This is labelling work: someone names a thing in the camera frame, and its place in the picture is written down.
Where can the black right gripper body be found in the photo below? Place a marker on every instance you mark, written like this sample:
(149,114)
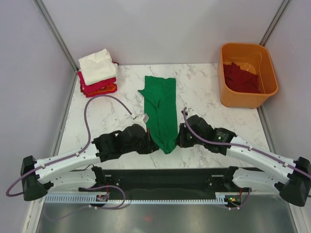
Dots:
(186,139)

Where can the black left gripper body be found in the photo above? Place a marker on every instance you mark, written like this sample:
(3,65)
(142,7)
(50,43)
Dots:
(144,147)

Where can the green t-shirt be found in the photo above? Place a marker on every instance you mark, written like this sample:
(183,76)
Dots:
(160,106)

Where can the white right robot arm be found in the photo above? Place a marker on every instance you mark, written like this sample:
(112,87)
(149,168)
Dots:
(290,178)

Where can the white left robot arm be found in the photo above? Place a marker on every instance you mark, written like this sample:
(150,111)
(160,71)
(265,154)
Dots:
(77,171)

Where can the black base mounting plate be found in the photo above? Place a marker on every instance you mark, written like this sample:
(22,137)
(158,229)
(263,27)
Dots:
(167,183)

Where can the orange folded t-shirt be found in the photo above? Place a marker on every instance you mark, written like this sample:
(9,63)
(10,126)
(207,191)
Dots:
(108,89)

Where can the pink folded t-shirt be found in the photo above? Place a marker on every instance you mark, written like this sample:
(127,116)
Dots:
(86,89)

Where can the white folded t-shirt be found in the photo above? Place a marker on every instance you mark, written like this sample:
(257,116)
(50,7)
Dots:
(97,67)

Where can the dark red t-shirt in tub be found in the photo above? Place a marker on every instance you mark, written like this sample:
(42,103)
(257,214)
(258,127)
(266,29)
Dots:
(240,80)

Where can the orange plastic tub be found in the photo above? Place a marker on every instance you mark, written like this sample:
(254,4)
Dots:
(255,59)

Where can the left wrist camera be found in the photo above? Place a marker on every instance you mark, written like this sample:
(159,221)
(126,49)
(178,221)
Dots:
(141,120)

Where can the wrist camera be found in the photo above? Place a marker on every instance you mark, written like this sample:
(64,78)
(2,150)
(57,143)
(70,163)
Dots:
(141,120)
(187,112)

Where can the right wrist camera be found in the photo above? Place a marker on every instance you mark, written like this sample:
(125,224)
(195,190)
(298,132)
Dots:
(187,112)

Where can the slotted cable duct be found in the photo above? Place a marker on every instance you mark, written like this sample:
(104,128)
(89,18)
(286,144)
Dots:
(95,198)

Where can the right aluminium frame post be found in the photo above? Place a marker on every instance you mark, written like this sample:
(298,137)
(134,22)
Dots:
(274,22)

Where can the aluminium frame post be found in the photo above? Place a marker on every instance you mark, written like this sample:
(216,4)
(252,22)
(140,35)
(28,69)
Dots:
(274,22)
(55,32)

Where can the left aluminium frame post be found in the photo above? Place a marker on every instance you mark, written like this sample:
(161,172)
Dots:
(55,32)

